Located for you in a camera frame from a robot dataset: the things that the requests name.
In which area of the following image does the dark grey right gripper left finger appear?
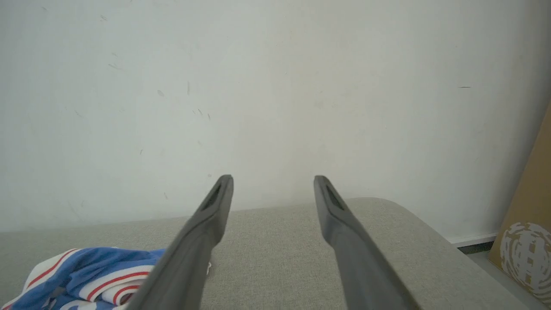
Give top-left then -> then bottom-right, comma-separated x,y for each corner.
126,174 -> 234,310

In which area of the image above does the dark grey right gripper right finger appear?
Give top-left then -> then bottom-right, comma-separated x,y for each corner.
313,175 -> 420,310

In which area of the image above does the blue Lakers jersey shirt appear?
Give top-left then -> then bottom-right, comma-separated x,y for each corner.
0,246 -> 167,310

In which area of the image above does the light grey fabric sofa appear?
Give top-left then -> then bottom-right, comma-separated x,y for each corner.
0,197 -> 531,310

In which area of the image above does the white baseboard strip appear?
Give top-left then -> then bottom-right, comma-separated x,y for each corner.
446,233 -> 499,248

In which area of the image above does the brown cardboard board white print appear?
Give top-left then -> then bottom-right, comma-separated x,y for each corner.
487,101 -> 551,307

